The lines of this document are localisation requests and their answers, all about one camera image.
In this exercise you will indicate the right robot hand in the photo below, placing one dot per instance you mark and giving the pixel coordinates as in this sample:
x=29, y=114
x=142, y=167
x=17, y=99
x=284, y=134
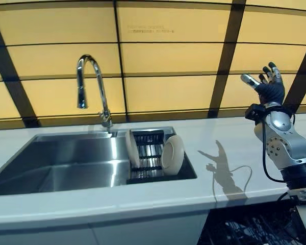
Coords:
x=271, y=90

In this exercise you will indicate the cream round plate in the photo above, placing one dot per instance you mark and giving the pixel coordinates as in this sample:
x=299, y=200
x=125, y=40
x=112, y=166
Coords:
x=132, y=150
x=171, y=157

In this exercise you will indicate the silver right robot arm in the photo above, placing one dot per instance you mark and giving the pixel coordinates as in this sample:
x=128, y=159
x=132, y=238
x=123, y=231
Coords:
x=283, y=145

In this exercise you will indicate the black roll-up drying rack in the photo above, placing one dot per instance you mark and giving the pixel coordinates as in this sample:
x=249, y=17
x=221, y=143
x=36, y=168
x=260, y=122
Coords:
x=149, y=163

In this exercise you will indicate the chrome gooseneck kitchen faucet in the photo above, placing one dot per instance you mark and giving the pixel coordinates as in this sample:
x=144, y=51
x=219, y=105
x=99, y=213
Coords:
x=100, y=81

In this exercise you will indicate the white cabinet door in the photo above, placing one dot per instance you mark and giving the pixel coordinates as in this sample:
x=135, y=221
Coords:
x=148, y=229
x=40, y=236

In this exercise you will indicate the stainless steel sink basin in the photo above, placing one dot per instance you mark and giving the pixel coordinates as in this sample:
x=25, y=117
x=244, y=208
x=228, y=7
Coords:
x=66, y=166

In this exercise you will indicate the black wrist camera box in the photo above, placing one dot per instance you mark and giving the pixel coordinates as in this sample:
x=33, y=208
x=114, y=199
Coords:
x=255, y=113

